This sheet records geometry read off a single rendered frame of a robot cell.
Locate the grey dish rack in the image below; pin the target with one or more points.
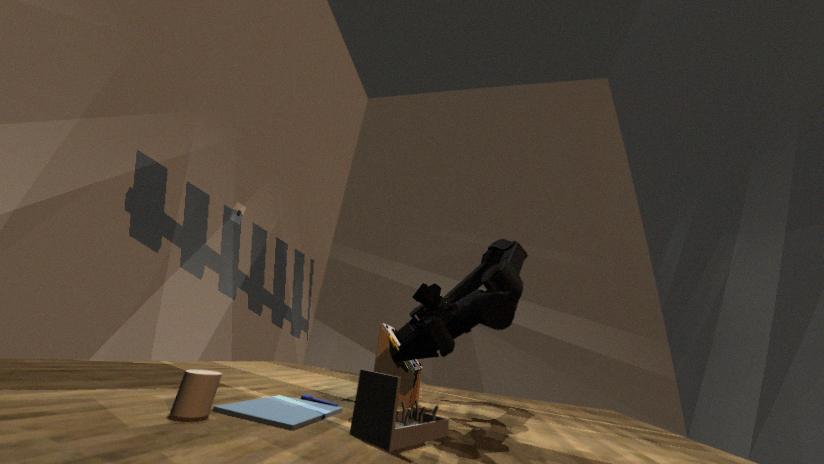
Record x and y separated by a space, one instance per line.
377 421

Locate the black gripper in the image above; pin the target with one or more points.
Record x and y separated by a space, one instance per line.
435 333

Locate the light blue square mat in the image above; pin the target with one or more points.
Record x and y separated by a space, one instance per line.
279 411

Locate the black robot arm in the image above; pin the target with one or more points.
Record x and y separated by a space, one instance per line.
498 272

